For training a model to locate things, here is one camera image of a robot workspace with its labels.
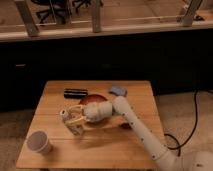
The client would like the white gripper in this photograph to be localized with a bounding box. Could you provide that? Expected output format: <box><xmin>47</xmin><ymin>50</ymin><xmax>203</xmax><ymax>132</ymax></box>
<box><xmin>65</xmin><ymin>101</ymin><xmax>113</xmax><ymax>126</ymax></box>

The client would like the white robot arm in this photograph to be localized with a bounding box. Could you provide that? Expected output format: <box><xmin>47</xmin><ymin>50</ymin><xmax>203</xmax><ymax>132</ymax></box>
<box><xmin>65</xmin><ymin>96</ymin><xmax>213</xmax><ymax>171</ymax></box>

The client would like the black rectangular box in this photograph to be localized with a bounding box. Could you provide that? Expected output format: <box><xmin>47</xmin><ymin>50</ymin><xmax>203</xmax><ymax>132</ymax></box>
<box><xmin>64</xmin><ymin>89</ymin><xmax>88</xmax><ymax>98</ymax></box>

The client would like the red bowl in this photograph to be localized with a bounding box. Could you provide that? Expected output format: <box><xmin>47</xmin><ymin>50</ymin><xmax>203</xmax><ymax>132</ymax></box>
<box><xmin>79</xmin><ymin>94</ymin><xmax>106</xmax><ymax>123</ymax></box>

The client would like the wooden table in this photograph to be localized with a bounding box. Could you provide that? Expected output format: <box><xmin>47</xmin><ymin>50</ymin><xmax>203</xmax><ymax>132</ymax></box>
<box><xmin>16</xmin><ymin>81</ymin><xmax>171</xmax><ymax>169</ymax></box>

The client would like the white paper cup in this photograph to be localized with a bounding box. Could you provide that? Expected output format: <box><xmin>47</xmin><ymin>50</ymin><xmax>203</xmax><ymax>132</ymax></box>
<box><xmin>27</xmin><ymin>131</ymin><xmax>52</xmax><ymax>155</ymax></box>

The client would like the blue sponge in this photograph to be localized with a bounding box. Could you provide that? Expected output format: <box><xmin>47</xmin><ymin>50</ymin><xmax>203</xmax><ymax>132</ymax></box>
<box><xmin>109</xmin><ymin>86</ymin><xmax>127</xmax><ymax>96</ymax></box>

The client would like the dark brown small object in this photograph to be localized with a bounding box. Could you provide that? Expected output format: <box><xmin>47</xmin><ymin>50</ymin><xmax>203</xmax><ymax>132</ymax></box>
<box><xmin>120</xmin><ymin>123</ymin><xmax>131</xmax><ymax>129</ymax></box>

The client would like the black office chair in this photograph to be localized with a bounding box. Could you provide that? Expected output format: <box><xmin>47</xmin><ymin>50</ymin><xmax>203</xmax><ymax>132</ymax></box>
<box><xmin>31</xmin><ymin>0</ymin><xmax>68</xmax><ymax>24</ymax></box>

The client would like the black office chair base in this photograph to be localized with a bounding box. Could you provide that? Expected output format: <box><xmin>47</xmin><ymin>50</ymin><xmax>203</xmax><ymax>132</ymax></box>
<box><xmin>72</xmin><ymin>0</ymin><xmax>104</xmax><ymax>13</ymax></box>

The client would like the black cable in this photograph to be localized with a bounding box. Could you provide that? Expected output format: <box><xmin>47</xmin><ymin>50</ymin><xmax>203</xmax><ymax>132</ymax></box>
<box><xmin>163</xmin><ymin>89</ymin><xmax>213</xmax><ymax>158</ymax></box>

